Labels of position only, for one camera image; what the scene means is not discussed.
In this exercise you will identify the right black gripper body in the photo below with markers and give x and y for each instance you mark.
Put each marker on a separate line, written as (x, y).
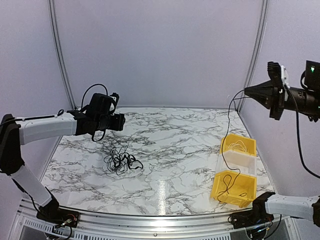
(278, 103)

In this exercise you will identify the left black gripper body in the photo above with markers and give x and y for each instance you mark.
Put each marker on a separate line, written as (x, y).
(117, 125)

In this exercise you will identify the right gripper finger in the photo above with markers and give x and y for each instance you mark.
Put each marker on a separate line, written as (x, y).
(264, 89)
(264, 99)

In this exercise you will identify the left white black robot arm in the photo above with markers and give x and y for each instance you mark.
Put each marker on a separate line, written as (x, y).
(98, 115)

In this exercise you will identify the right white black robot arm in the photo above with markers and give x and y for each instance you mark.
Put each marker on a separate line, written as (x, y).
(306, 101)

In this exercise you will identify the far yellow storage bin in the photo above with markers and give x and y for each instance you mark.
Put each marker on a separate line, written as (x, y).
(239, 143)

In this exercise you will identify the yellow storage bin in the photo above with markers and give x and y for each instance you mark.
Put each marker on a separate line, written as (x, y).
(234, 188)
(239, 143)

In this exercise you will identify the clear plastic storage bin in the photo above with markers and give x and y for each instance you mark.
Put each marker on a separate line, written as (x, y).
(237, 162)

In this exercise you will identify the near yellow storage bin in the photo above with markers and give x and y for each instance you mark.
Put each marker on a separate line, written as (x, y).
(234, 188)

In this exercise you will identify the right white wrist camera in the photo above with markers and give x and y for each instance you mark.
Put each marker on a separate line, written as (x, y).
(278, 74)

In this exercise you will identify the aluminium front frame rail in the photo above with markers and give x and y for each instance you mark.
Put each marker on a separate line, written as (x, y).
(106, 226)

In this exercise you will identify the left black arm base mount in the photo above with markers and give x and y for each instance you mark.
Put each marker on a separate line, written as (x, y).
(61, 217)

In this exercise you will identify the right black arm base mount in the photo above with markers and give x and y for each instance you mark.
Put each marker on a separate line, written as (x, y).
(249, 218)

